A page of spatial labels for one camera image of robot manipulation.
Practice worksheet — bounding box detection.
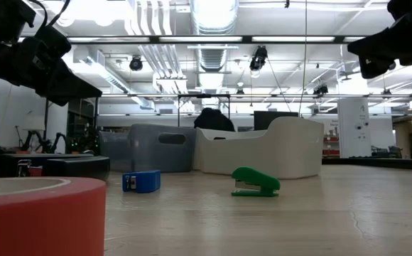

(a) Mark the black hanging spotlight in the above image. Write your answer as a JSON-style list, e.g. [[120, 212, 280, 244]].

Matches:
[[249, 45, 269, 72], [129, 55, 143, 72], [312, 84, 330, 97]]

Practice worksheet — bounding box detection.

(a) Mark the green mini stapler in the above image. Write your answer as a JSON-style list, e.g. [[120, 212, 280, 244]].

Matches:
[[231, 166, 281, 198]]

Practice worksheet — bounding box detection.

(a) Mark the black monitor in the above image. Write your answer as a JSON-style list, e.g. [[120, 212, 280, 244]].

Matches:
[[254, 110, 299, 131]]

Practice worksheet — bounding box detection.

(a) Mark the black tray with items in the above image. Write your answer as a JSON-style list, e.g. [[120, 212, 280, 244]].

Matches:
[[0, 153, 95, 178]]

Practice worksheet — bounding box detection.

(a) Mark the white pillar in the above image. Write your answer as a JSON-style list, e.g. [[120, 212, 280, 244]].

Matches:
[[337, 97, 372, 159]]

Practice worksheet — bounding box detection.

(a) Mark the white plastic storage bin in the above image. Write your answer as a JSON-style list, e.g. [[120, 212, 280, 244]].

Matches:
[[193, 116, 325, 180]]

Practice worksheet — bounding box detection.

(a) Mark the translucent grey storage bin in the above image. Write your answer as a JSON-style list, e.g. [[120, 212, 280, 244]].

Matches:
[[98, 123, 197, 174]]

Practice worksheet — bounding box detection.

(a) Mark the black camera cable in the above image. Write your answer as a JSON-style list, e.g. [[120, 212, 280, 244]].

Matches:
[[31, 0, 71, 28]]

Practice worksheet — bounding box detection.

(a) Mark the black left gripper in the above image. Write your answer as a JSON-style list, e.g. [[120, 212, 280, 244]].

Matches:
[[0, 24, 102, 107]]

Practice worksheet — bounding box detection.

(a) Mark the person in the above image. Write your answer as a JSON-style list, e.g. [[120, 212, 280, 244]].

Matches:
[[193, 107, 236, 132]]

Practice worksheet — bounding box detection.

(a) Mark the black overhead light bar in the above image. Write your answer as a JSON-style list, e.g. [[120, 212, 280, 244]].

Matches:
[[17, 34, 367, 45]]

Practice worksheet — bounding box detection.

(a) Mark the red tape roll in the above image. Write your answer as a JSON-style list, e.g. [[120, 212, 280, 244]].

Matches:
[[0, 176, 107, 256]]

